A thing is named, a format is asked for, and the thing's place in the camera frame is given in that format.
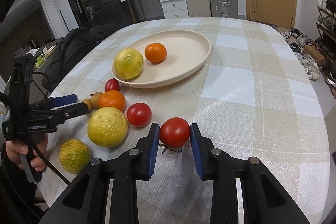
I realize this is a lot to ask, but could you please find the cream round plate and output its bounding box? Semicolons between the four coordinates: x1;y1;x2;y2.
111;30;212;89

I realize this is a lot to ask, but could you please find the orange mandarin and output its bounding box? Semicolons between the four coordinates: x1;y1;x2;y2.
98;90;126;112
144;43;167;64

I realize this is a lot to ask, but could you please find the thin black cable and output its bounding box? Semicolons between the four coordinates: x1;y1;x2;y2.
33;70;51;100

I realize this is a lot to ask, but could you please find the row of sneakers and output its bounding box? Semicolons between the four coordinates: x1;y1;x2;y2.
280;27;322;81

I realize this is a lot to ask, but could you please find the person's left hand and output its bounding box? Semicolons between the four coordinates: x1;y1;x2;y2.
5;133;49;174

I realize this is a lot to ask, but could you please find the beige checked tablecloth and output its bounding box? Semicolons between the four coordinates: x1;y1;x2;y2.
39;17;331;224

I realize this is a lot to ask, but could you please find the small red tomato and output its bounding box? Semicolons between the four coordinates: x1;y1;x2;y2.
105;79;121;93

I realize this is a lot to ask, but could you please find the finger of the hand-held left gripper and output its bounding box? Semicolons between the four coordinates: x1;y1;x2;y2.
30;102;89;123
29;94;78;110

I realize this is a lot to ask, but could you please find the shoe rack with shoes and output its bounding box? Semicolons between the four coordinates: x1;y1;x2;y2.
314;0;336;98

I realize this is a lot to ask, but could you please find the brown curtain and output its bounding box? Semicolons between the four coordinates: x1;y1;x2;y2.
0;7;55;56

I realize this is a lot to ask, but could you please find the cardboard box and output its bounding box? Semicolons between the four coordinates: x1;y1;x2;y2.
303;44;326;63

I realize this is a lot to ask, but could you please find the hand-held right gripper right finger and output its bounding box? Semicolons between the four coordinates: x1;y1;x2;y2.
190;123;310;224

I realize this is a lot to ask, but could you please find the green-mottled yellow citrus fruit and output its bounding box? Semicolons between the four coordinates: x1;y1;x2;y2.
59;139;92;174

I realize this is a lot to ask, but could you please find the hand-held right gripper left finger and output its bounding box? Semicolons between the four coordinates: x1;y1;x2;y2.
39;123;160;224

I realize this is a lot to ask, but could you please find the black padded jacket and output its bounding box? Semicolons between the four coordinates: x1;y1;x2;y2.
46;23;124;93

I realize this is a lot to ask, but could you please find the small brown fruit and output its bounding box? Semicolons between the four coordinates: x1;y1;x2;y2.
82;98;94;113
89;92;104;109

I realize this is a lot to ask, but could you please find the large yellow citrus fruit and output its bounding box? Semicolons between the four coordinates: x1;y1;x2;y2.
87;107;129;148

